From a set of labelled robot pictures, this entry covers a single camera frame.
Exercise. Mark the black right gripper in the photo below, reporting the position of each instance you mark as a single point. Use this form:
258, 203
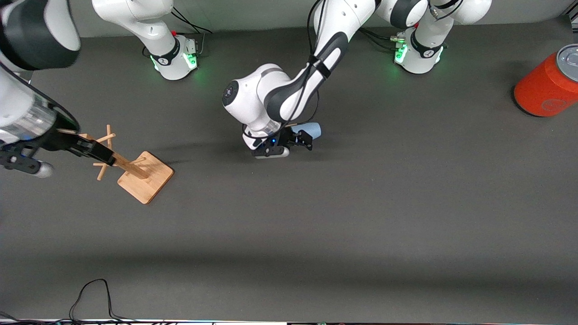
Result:
58, 140

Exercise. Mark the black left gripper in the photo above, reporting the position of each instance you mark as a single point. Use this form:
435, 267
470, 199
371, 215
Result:
289, 137

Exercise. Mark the light blue cup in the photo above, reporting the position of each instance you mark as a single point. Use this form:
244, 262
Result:
312, 128

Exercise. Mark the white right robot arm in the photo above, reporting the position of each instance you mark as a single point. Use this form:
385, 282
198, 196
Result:
27, 104

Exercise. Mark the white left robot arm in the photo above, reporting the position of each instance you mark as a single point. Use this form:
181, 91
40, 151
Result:
253, 95

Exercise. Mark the wooden cup rack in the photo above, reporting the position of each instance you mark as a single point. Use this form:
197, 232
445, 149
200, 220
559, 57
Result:
146, 178

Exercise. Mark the dark grey table mat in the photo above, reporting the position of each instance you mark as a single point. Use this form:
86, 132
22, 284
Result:
316, 225

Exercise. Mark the orange drink can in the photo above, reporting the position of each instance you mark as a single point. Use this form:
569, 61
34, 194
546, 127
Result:
539, 85

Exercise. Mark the aluminium frame rail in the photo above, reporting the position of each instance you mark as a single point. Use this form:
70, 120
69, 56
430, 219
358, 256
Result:
572, 20

